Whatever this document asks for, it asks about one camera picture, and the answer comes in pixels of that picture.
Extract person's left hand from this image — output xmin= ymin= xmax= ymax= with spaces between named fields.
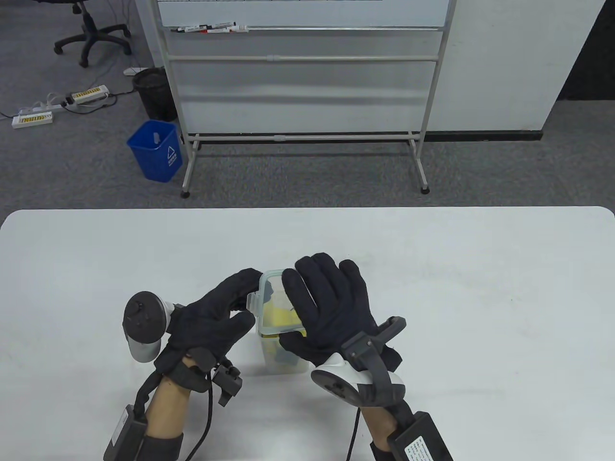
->
xmin=154 ymin=268 xmax=265 ymax=390

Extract person's right hand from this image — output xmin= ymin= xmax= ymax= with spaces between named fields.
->
xmin=279 ymin=253 xmax=404 ymax=373

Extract clear plastic container lid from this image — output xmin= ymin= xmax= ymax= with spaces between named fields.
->
xmin=246 ymin=269 xmax=309 ymax=338

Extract black tracking controller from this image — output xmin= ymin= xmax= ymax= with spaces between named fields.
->
xmin=311 ymin=316 xmax=407 ymax=410
xmin=123 ymin=291 xmax=177 ymax=364

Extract clear plastic airtight container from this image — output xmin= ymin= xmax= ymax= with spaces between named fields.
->
xmin=258 ymin=329 xmax=311 ymax=375

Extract person's right forearm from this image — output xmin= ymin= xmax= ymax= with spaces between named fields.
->
xmin=358 ymin=406 xmax=400 ymax=452

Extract person's left forearm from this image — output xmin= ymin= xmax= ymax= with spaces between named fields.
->
xmin=143 ymin=377 xmax=194 ymax=440

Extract black wrist sensor box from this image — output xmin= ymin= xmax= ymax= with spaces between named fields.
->
xmin=387 ymin=412 xmax=455 ymax=461
xmin=103 ymin=404 xmax=149 ymax=461

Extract blue plastic bin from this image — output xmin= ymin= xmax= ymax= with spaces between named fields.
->
xmin=126 ymin=120 xmax=183 ymax=183

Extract white mobile whiteboard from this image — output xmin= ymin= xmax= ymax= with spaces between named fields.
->
xmin=136 ymin=0 xmax=457 ymax=198

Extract black mesh wastebasket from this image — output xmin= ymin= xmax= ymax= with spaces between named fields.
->
xmin=132 ymin=67 xmax=178 ymax=122

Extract white power strip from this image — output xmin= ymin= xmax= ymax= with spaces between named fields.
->
xmin=12 ymin=111 xmax=53 ymax=129
xmin=71 ymin=85 xmax=110 ymax=104

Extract white power strips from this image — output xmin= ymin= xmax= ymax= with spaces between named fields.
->
xmin=18 ymin=94 xmax=73 ymax=116

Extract black office chair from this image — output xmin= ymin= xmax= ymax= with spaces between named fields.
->
xmin=36 ymin=0 xmax=133 ymax=68

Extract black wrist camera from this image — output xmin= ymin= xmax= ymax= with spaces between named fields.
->
xmin=185 ymin=350 xmax=244 ymax=408

